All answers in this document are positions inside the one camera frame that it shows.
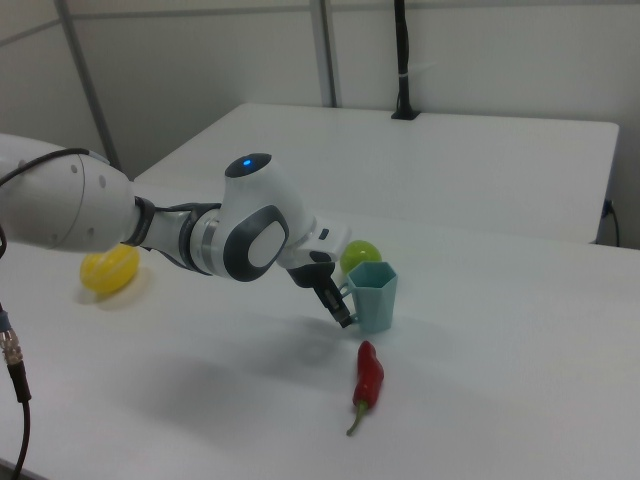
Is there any teal hexagonal plastic mug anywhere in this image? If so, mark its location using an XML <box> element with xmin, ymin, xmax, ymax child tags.
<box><xmin>335</xmin><ymin>260</ymin><xmax>400</xmax><ymax>334</ymax></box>

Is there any black cable with metal connector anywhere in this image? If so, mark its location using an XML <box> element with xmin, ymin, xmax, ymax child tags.
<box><xmin>0</xmin><ymin>224</ymin><xmax>34</xmax><ymax>480</ymax></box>

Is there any yellow striped toy melon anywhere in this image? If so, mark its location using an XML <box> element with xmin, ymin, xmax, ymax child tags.
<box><xmin>79</xmin><ymin>243</ymin><xmax>141</xmax><ymax>295</ymax></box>

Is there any thin black cable on arm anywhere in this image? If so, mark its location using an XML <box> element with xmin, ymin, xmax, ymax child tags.
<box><xmin>0</xmin><ymin>146</ymin><xmax>91</xmax><ymax>187</ymax></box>

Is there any black camera pole with base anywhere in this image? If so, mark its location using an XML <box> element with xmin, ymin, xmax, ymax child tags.
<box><xmin>389</xmin><ymin>0</ymin><xmax>422</xmax><ymax>122</ymax></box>

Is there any black cable at table edge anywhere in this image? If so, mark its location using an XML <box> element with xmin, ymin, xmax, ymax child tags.
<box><xmin>602</xmin><ymin>198</ymin><xmax>622</xmax><ymax>247</ymax></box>

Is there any green toy apple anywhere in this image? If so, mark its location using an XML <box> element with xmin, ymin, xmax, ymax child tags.
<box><xmin>339</xmin><ymin>239</ymin><xmax>381</xmax><ymax>275</ymax></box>

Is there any red toy chili pepper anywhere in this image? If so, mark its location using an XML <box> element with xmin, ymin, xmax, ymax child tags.
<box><xmin>346</xmin><ymin>340</ymin><xmax>386</xmax><ymax>437</ymax></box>

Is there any grey partition end post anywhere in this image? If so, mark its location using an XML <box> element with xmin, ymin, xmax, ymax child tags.
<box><xmin>53</xmin><ymin>0</ymin><xmax>122</xmax><ymax>172</ymax></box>

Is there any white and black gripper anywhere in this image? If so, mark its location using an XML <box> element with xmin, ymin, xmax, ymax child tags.
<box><xmin>286</xmin><ymin>217</ymin><xmax>354</xmax><ymax>330</ymax></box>

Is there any grey partition frame post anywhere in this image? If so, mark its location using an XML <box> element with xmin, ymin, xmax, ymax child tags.
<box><xmin>309</xmin><ymin>0</ymin><xmax>344</xmax><ymax>109</ymax></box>

